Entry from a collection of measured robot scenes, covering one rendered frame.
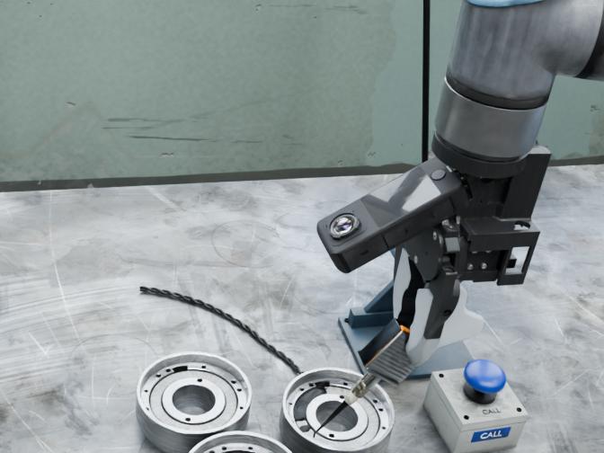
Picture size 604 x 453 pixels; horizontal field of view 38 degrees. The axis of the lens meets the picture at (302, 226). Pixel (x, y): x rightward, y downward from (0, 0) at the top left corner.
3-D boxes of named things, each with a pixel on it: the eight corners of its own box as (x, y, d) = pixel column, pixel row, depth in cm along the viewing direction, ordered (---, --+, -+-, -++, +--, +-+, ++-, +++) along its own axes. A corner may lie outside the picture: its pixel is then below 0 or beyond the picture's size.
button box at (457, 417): (452, 458, 84) (464, 421, 81) (421, 404, 89) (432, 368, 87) (526, 446, 86) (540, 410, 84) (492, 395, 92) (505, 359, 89)
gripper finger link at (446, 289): (448, 349, 71) (469, 253, 67) (430, 350, 70) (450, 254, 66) (425, 315, 75) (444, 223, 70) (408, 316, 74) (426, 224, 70)
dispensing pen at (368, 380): (293, 413, 80) (422, 287, 75) (326, 429, 82) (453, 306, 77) (299, 432, 78) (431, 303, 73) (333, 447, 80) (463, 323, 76)
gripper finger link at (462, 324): (478, 380, 75) (501, 289, 71) (413, 387, 74) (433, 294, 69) (463, 359, 78) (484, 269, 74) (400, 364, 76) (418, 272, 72)
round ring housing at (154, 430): (122, 394, 85) (123, 362, 83) (226, 373, 89) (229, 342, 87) (152, 477, 78) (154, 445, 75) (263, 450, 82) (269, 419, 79)
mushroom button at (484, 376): (465, 425, 84) (477, 386, 82) (447, 395, 87) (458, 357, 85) (501, 420, 86) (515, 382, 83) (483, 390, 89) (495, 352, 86)
